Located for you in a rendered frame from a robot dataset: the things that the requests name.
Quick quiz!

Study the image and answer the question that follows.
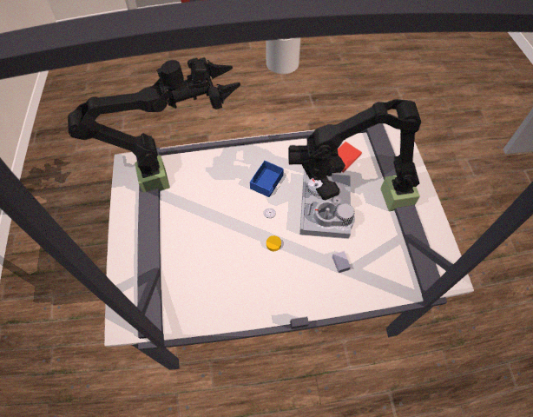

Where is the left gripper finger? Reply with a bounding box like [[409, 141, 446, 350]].
[[217, 83, 240, 103], [207, 60, 233, 79]]

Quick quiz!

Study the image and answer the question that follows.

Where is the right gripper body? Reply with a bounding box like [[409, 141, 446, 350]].
[[301, 161, 340, 201]]

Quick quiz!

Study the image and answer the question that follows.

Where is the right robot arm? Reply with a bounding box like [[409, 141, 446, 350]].
[[288, 99, 421, 195]]

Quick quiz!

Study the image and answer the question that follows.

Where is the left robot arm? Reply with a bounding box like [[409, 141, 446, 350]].
[[68, 57, 207, 178]]

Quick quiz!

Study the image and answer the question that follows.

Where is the short yellow cylinder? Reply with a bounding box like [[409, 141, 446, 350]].
[[266, 235, 281, 252]]

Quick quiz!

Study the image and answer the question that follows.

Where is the blue open-top box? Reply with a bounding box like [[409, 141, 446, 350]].
[[250, 161, 284, 197]]

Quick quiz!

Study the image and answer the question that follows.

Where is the red flat block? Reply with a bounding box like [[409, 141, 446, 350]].
[[338, 142, 362, 173]]

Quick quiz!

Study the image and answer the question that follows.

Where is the grey flat washer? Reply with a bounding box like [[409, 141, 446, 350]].
[[264, 208, 276, 219]]

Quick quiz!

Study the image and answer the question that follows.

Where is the grey gear with red arrow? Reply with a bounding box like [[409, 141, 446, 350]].
[[306, 178, 322, 196]]

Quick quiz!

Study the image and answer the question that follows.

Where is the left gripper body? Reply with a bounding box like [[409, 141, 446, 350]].
[[185, 57, 222, 109]]

